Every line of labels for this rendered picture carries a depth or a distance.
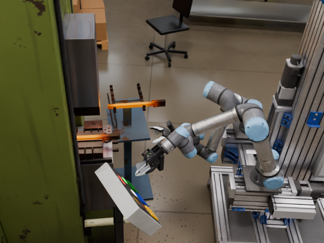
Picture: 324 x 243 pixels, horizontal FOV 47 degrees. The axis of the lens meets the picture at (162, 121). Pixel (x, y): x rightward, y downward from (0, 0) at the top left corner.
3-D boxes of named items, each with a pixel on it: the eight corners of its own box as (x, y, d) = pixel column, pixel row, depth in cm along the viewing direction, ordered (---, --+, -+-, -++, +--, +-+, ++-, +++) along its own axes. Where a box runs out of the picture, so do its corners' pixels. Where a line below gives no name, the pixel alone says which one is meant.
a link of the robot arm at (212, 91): (245, 115, 277) (216, 104, 231) (228, 107, 284) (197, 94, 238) (252, 101, 275) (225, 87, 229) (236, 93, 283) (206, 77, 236)
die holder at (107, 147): (113, 168, 286) (111, 124, 258) (114, 209, 257) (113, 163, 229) (38, 173, 279) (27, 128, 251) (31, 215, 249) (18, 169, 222)
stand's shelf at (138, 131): (142, 108, 310) (142, 106, 309) (150, 140, 280) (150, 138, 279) (106, 111, 305) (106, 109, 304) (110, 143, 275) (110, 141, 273)
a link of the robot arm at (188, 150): (197, 142, 213) (187, 130, 207) (198, 156, 204) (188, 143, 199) (185, 148, 216) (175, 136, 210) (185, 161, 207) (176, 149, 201)
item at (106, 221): (155, 216, 239) (155, 211, 235) (155, 223, 235) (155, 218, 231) (85, 222, 233) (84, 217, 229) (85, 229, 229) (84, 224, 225)
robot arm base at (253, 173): (270, 169, 245) (274, 159, 239) (275, 187, 234) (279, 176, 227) (248, 168, 245) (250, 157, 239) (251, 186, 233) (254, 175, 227)
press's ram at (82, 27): (99, 69, 229) (95, 6, 203) (99, 107, 199) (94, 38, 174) (28, 71, 223) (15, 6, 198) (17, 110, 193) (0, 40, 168)
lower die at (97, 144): (102, 139, 246) (102, 128, 241) (103, 160, 231) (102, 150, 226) (37, 141, 241) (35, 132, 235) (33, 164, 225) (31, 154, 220)
